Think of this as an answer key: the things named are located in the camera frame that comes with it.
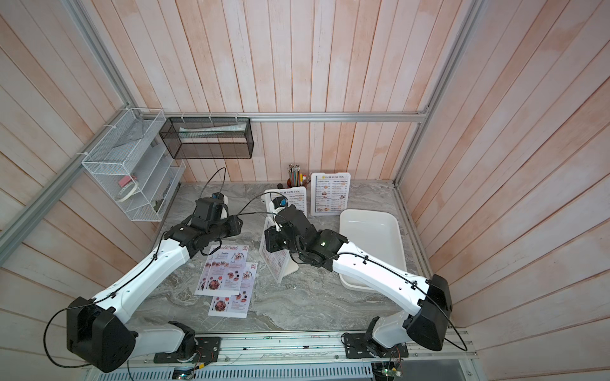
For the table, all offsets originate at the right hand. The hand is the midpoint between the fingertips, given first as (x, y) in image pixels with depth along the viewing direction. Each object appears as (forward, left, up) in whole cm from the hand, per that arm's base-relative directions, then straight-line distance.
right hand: (263, 233), depth 71 cm
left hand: (+8, +11, -7) cm, 15 cm away
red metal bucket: (+37, -5, -16) cm, 41 cm away
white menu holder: (-3, -4, -16) cm, 16 cm away
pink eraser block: (+19, +50, +4) cm, 54 cm away
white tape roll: (+19, +49, +3) cm, 52 cm away
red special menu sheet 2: (-15, +11, -25) cm, 31 cm away
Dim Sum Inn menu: (+30, -24, -15) cm, 41 cm away
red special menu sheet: (-2, +19, -25) cm, 32 cm away
